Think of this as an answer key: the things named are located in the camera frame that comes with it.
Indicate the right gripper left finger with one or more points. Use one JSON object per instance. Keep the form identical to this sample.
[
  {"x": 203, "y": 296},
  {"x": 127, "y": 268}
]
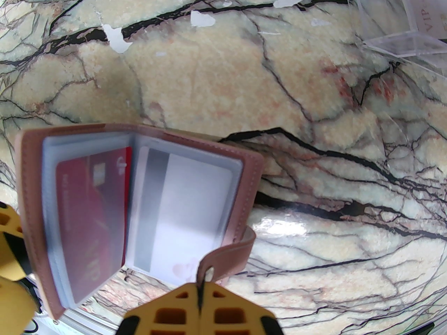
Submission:
[{"x": 167, "y": 312}]

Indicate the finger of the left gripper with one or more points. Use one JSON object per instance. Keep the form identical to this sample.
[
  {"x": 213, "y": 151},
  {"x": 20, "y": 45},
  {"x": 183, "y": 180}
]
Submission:
[
  {"x": 15, "y": 300},
  {"x": 10, "y": 253}
]

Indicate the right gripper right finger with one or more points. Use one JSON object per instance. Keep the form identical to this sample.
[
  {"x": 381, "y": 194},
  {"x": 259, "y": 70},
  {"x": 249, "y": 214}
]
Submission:
[{"x": 237, "y": 316}]

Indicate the pink leather card holder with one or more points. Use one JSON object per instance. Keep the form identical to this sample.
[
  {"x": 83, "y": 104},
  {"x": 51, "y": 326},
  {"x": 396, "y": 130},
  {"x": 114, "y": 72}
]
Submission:
[{"x": 31, "y": 194}]

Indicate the red VIP card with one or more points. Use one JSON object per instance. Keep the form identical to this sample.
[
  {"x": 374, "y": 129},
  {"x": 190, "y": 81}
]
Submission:
[{"x": 90, "y": 215}]

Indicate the white card with stripe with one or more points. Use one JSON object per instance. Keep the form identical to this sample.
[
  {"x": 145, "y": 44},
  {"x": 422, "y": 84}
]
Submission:
[{"x": 188, "y": 204}]

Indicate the clear acrylic card stand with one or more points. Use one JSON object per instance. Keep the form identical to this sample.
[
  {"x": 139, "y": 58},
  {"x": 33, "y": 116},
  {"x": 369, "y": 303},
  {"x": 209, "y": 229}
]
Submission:
[{"x": 401, "y": 44}]

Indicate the pale VIP card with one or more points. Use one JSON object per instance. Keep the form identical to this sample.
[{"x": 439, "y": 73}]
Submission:
[{"x": 431, "y": 12}]

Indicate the aluminium frame rail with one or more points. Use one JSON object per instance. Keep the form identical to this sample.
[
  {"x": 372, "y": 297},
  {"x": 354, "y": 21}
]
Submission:
[{"x": 87, "y": 321}]

